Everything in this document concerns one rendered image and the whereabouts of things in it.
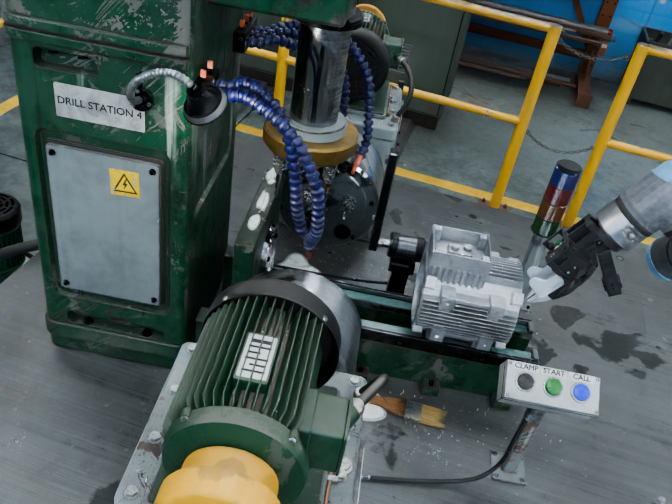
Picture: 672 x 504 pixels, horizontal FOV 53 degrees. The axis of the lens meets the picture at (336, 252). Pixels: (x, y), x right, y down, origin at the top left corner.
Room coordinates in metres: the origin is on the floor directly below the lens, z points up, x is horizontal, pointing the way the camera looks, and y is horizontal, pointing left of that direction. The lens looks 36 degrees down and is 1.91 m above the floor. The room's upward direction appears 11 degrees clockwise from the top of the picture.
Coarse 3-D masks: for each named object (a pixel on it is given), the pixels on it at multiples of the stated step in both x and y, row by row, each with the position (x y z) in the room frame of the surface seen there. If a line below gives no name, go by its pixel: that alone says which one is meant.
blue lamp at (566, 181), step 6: (558, 168) 1.44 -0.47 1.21; (552, 174) 1.45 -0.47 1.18; (558, 174) 1.43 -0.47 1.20; (564, 174) 1.42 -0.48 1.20; (570, 174) 1.42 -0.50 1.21; (576, 174) 1.42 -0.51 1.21; (552, 180) 1.44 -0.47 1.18; (558, 180) 1.43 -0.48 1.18; (564, 180) 1.42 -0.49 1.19; (570, 180) 1.42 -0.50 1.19; (576, 180) 1.43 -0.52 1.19; (558, 186) 1.42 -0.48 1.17; (564, 186) 1.42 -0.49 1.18; (570, 186) 1.42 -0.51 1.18
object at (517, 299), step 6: (426, 246) 1.21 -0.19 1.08; (510, 258) 1.21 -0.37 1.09; (516, 258) 1.21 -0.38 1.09; (426, 276) 1.09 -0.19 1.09; (432, 276) 1.09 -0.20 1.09; (426, 282) 1.08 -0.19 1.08; (432, 282) 1.08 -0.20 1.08; (426, 288) 1.09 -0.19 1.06; (432, 288) 1.08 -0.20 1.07; (516, 294) 1.09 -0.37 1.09; (522, 294) 1.09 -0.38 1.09; (510, 300) 1.09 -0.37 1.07; (516, 300) 1.08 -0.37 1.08; (522, 300) 1.08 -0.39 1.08; (414, 324) 1.09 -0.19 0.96; (414, 330) 1.08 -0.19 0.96; (420, 330) 1.08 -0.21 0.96; (498, 342) 1.08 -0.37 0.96; (504, 348) 1.07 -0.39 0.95
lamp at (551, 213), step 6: (540, 204) 1.45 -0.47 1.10; (546, 204) 1.43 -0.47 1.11; (540, 210) 1.44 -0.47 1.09; (546, 210) 1.43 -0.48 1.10; (552, 210) 1.42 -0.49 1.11; (558, 210) 1.42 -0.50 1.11; (564, 210) 1.43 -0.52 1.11; (540, 216) 1.43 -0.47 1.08; (546, 216) 1.42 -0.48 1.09; (552, 216) 1.42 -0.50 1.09; (558, 216) 1.42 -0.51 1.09
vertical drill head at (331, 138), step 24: (312, 48) 1.12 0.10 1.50; (336, 48) 1.12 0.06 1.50; (312, 72) 1.11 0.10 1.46; (336, 72) 1.13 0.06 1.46; (312, 96) 1.11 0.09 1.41; (336, 96) 1.13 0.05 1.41; (264, 120) 1.16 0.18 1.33; (312, 120) 1.11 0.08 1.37; (336, 120) 1.15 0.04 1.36; (312, 144) 1.09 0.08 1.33; (336, 144) 1.11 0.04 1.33; (336, 168) 1.11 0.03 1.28
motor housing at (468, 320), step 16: (496, 272) 1.13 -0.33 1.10; (512, 272) 1.14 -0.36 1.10; (416, 288) 1.21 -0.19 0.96; (464, 288) 1.10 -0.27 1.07; (480, 288) 1.10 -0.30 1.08; (496, 288) 1.11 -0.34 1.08; (512, 288) 1.11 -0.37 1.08; (416, 304) 1.18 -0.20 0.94; (432, 304) 1.07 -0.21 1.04; (464, 304) 1.07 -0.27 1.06; (480, 304) 1.07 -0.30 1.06; (416, 320) 1.07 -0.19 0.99; (432, 320) 1.06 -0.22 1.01; (448, 320) 1.06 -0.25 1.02; (464, 320) 1.06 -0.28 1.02; (480, 320) 1.06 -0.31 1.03; (512, 320) 1.06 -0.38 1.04; (448, 336) 1.10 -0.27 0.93; (464, 336) 1.07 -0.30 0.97; (496, 336) 1.06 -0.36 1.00
